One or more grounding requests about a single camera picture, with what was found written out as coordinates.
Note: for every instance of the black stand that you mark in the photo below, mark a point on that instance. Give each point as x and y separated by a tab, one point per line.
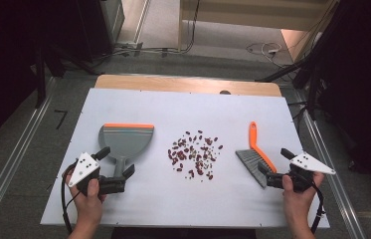
312	66
40	66

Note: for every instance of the person's right hand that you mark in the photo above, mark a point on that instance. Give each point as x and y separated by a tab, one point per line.
297	205

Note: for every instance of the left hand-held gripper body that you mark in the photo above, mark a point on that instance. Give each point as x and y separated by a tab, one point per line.
83	169

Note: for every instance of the grey dustpan with orange edge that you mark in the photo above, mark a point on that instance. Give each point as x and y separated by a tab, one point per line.
126	139

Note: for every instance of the white board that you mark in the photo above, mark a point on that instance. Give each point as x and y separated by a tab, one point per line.
186	109

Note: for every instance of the light wooden furniture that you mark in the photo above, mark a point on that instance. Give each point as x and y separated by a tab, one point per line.
256	15

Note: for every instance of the wooden table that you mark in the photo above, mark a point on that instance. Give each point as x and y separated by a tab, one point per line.
186	84

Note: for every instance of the scatter of red beans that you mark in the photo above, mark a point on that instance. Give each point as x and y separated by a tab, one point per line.
193	156

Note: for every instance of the aluminium floor rail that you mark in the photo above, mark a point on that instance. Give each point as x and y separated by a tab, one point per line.
335	186
10	166

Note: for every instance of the person's left hand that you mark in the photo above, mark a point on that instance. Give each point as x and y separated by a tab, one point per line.
88	207

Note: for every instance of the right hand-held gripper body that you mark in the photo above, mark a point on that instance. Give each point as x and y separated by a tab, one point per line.
309	162

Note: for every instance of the dark cabinet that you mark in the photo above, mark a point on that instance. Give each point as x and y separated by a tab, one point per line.
95	30

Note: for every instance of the orange brush with grey bristles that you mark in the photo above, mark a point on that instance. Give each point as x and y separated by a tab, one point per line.
254	159

